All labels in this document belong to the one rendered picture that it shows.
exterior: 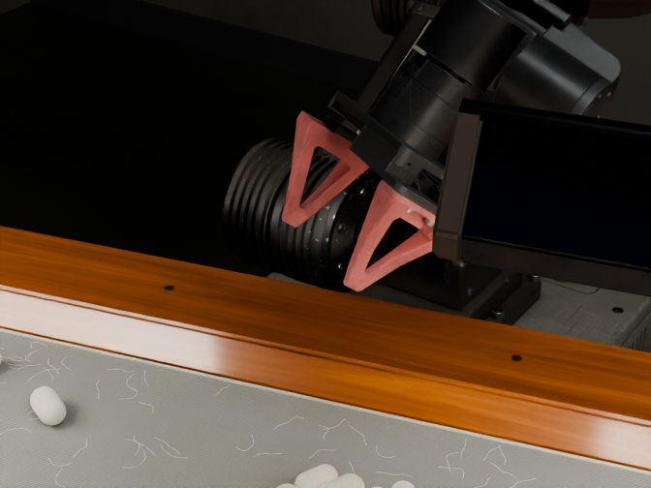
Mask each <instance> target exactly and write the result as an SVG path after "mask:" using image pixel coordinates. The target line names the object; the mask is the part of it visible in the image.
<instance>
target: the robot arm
mask: <svg viewBox="0 0 651 488"><path fill-rule="evenodd" d="M649 14H651V0H447V1H446V2H445V3H444V5H443V6H442V8H441V9H440V11H439V12H438V13H437V14H436V15H435V17H434V18H433V20H432V21H431V22H430V24H429V25H428V27H427V28H426V30H425V31H424V32H423V34H422V35H421V37H420V38H419V40H418V41H417V43H416V46H418V47H420V48H421V49H422V50H424V51H425V52H427V53H426V55H425V56H423V55H422V54H420V53H419V52H417V51H416V50H415V49H412V50H411V51H410V53H409V54H408V56H407V57H406V59H405V60H404V61H403V63H402V64H401V66H400V67H399V69H398V70H397V71H396V73H395V74H394V76H393V77H392V79H391V80H390V81H389V83H388V84H387V86H386V88H385V89H384V90H383V92H382V93H381V95H380V96H379V98H378V99H377V100H376V102H375V103H374V104H373V105H372V107H371V108H370V109H369V110H368V109H367V108H365V107H363V106H362V105H360V104H359V103H357V102H356V101H354V100H352V99H351V98H349V97H348V96H346V95H345V94H343V93H342V92H340V91H337V92H336V94H335V95H334V97H333V98H332V100H331V101H330V102H329V104H328V105H327V106H328V107H329V108H331V109H332V110H334V111H335V112H337V113H339V114H340V115H342V116H343V117H344V118H345V119H347V120H348V121H349V122H350V123H351V124H353V125H354V126H355V127H356V128H357V129H358V130H360V133H359V134H357V133H355V132H354V131H352V130H351V129H349V128H347V127H346V126H344V125H343V124H341V123H339V122H338V121H336V120H335V119H333V118H331V117H330V116H328V115H327V116H326V117H325V119H324V121H321V120H319V119H317V118H315V117H313V116H311V115H310V114H308V113H307V112H305V111H302V112H301V113H300V115H299V116H298V117H297V119H296V127H295V136H294V153H293V161H292V169H291V176H290V182H289V186H288V191H287V195H286V200H285V205H284V210H283V214H282V220H283V221H284V222H285V223H287V224H289V225H291V226H293V227H295V228H297V227H298V226H300V225H301V224H302V223H304V222H305V221H306V220H307V219H309V218H310V217H311V216H312V215H314V214H315V213H316V212H317V211H319V210H320V209H321V208H322V207H323V206H324V205H326V204H327V203H328V202H329V201H330V200H332V199H333V198H334V197H335V196H336V195H338V194H339V193H340V192H341V191H342V190H344V189H345V188H346V187H347V186H348V185H350V184H351V183H352V182H353V181H354V180H355V179H357V178H358V177H359V176H360V175H361V174H363V173H364V172H365V171H366V170H367V169H368V168H372V169H373V170H374V171H375V172H377V173H378V174H379V175H380V176H381V177H382V178H383V179H382V180H381V182H380V183H379V185H378V186H377V189H376V191H375V194H374V197H373V199H372V201H371V204H370V207H369V210H368V212H367V215H366V218H365V221H364V223H363V226H362V229H361V232H360V234H359V237H358V240H357V243H356V246H355V249H354V252H353V254H352V257H351V260H350V263H349V266H348V269H347V272H346V275H345V278H344V281H343V283H344V285H345V286H346V287H348V288H350V289H352V290H355V291H361V290H364V289H365V288H367V287H368V286H370V285H371V284H373V283H375V282H376V281H378V280H379V279H381V278H383V277H384V276H386V275H387V274H388V273H389V272H391V271H393V270H394V269H396V268H397V267H399V266H401V265H403V264H405V263H407V262H409V261H411V260H413V259H417V258H419V257H421V256H423V255H425V254H427V253H429V252H431V251H432V239H433V228H434V223H435V217H436V212H437V207H438V203H436V202H435V201H434V200H433V199H431V198H429V197H427V196H426V195H424V194H422V193H421V192H419V191H417V190H416V189H414V188H413V187H411V186H409V185H411V184H412V183H413V181H415V180H416V178H417V177H418V176H419V174H420V173H422V174H423V175H424V176H425V177H426V178H428V179H429V180H430V181H431V182H432V183H434V184H435V185H436V186H437V190H438V191H441V186H442V181H443V175H444V170H445V167H444V166H443V165H442V164H440V163H439V162H438V161H437V159H438V157H439V156H440V155H441V153H442V152H443V150H444V149H445V148H446V146H447V145H448V143H449V142H450V134H451V129H452V124H453V118H454V114H455V111H456V110H457V108H458V107H459V105H460V104H461V101H462V99H463V98H467V99H474V100H479V99H480V98H481V96H482V95H483V94H482V93H481V92H483V93H484V92H485V91H486V89H487V88H488V86H489V85H490V84H491V82H492V81H493V79H494V78H495V77H496V76H497V78H496V80H495V83H494V91H495V93H494V96H493V99H492V102H493V103H500V104H506V105H513V106H520V107H531V108H538V109H545V110H552V111H558V112H565V113H571V114H578V115H584V116H591V117H598V118H600V116H601V115H602V113H603V112H604V110H605V108H606V107H607V106H608V105H609V103H610V102H611V101H612V100H613V98H614V95H615V91H616V87H617V83H618V80H619V77H620V73H621V63H620V61H619V60H618V59H617V58H616V57H615V56H614V55H613V54H612V53H610V52H609V51H608V50H606V49H605V48H604V47H602V46H601V45H600V44H598V43H597V42H596V41H595V40H593V39H592V38H591V37H590V36H588V35H587V34H586V33H584V32H583V31H582V30H581V29H579V28H578V27H585V26H586V23H587V18H600V19H624V18H632V17H637V16H640V15H649ZM500 70H501V71H500ZM499 72H500V73H499ZM498 73H499V74H498ZM472 85H474V86H475V87H477V88H478V89H479V90H480V91H481V92H480V91H479V90H477V89H476V88H475V87H473V86H472ZM317 146H321V147H322V148H323V149H325V150H326V151H328V152H329V153H331V154H333V155H334V156H336V157H338V158H339V159H340V162H339V163H338V164H337V166H336V167H335V168H334V169H333V170H332V172H331V173H330V174H329V175H328V177H327V178H326V179H325V181H324V182H323V183H322V184H321V185H320V187H319V188H318V189H317V190H316V191H315V192H314V193H313V194H312V195H311V196H310V197H309V198H308V199H307V200H306V201H305V202H304V203H302V204H301V205H299V204H300V200H301V196H302V193H303V189H304V185H305V182H306V178H307V174H308V171H309V168H310V164H311V160H312V157H313V153H314V149H315V148H316V147H317ZM406 183H407V184H406ZM399 217H400V218H401V219H403V220H405V221H406V222H408V223H410V224H412V225H413V226H415V227H417V228H418V229H419V230H418V232H416V233H415V234H414V235H412V236H411V237H410V238H408V239H407V240H406V241H404V242H403V243H401V244H400V245H399V246H397V247H396V248H395V249H393V250H392V251H391V252H389V253H388V254H386V255H385V256H384V257H382V258H381V259H379V260H378V261H377V262H375V263H374V264H373V265H371V266H370V267H368V268H367V269H365V268H366V266H367V264H368V262H369V261H370V258H371V256H372V254H373V252H374V250H375V248H376V247H377V245H378V244H379V242H380V241H381V239H382V237H383V236H384V234H385V233H386V231H387V230H388V227H389V226H390V224H391V223H392V221H394V220H395V219H398V218H399Z"/></svg>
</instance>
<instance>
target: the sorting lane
mask: <svg viewBox="0 0 651 488"><path fill-rule="evenodd" d="M0 354H1V364H0V488H277V487H278V486H279V485H282V484H286V483H288V484H292V485H295V480H296V478H297V477H298V476H299V475H300V474H301V473H304V472H306V471H308V470H311V469H313V468H315V467H318V466H320V465H323V464H327V465H331V466H332V467H333V468H335V469H336V470H337V472H338V477H340V476H342V475H344V474H346V473H353V474H356V475H358V476H359V477H360V478H361V479H362V480H363V482H364V486H365V488H373V487H382V488H391V487H392V486H393V484H395V483H396V482H398V481H402V480H403V481H408V482H410V483H412V484H413V485H414V486H415V488H651V472H649V471H644V470H640V469H635V468H631V467H626V466H622V465H617V464H613V463H608V462H605V461H600V460H596V459H591V458H587V457H582V456H577V455H573V454H569V453H565V452H560V451H556V450H551V449H547V448H542V447H538V446H533V445H530V444H525V443H521V442H512V441H508V440H503V439H499V438H494V437H490V436H486V435H482V434H477V433H473V432H468V431H464V430H459V429H455V428H450V427H446V426H442V425H437V424H433V423H428V422H424V421H419V420H415V419H411V418H407V417H402V416H398V415H393V414H388V413H384V412H376V411H371V410H368V409H363V408H359V407H354V406H350V405H345V404H341V403H336V402H332V401H328V400H323V399H319V398H314V397H310V396H305V395H301V394H296V393H292V392H288V391H284V390H279V389H275V388H270V387H266V386H261V385H256V384H252V383H248V382H244V381H236V380H231V379H227V378H222V377H218V376H213V375H209V374H205V373H201V372H196V371H191V370H187V369H182V368H178V367H173V366H170V365H165V364H161V363H156V362H152V361H147V360H143V359H138V358H134V357H130V356H125V355H121V354H116V353H112V352H107V351H99V350H95V349H90V348H87V347H82V346H78V345H73V344H69V343H64V342H59V341H55V340H50V339H47V338H42V337H38V336H33V335H29V334H24V333H20V332H15V331H12V330H7V329H3V328H0ZM42 386H47V387H50V388H52V389H53V390H54V391H55V392H56V394H57V395H58V396H59V398H60V399H61V400H62V402H63V403H64V405H65V408H66V415H65V417H64V419H63V420H62V421H61V422H60V423H59V424H56V425H46V424H44V423H43V422H42V421H41V419H40V418H39V417H38V416H37V415H36V413H35V412H34V410H33V409H32V407H31V404H30V397H31V394H32V393H33V391H34V390H35V389H37V388H39V387H42Z"/></svg>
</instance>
